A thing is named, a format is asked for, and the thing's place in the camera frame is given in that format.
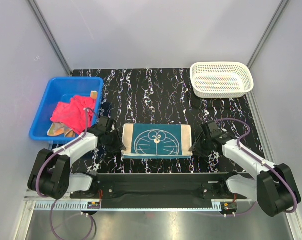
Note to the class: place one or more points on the teal beige Doraemon towel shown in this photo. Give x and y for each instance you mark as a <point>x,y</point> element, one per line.
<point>157,141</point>

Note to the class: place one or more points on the aluminium frame post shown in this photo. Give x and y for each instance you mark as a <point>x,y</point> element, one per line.
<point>268,31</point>
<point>49,35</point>

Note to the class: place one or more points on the left aluminium frame post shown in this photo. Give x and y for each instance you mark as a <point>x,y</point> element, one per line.
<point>49,35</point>

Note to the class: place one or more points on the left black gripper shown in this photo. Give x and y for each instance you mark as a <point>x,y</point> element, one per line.
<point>118,144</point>

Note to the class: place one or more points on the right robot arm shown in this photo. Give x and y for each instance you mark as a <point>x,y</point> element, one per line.
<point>272,186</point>

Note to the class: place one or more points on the blue plastic bin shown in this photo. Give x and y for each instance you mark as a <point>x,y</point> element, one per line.
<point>62,89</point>

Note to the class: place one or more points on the pink towel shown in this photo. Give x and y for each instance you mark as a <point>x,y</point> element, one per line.
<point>73,114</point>

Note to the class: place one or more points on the right aluminium frame post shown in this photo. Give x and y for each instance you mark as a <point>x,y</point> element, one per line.
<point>268,31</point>

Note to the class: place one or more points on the white perforated basket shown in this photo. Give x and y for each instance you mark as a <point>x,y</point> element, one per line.
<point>220,79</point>

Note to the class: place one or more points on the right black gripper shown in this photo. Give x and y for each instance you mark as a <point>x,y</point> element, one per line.
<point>196,146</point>

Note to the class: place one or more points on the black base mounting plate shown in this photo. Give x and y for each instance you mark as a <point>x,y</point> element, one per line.
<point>172,189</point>

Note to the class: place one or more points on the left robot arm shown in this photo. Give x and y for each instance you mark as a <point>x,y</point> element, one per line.
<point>51,173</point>

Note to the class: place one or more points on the white cable duct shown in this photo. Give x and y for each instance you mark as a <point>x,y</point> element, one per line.
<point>111,206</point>

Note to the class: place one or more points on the orange patterned towel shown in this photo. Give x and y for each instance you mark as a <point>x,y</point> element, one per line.
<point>59,129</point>

